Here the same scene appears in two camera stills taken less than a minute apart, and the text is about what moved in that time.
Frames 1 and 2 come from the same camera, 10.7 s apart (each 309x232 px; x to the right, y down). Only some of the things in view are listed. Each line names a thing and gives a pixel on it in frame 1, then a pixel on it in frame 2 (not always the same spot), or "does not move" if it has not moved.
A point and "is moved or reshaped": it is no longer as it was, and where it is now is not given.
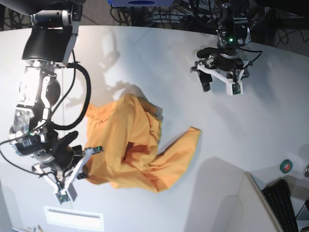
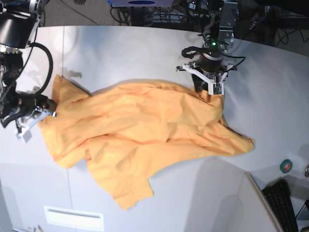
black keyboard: [278, 194] does not move
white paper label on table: [74, 218] does not move
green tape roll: [286, 166] does not move
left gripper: [58, 154] -> [23, 104]
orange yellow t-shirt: [124, 135] is moved or reshaped
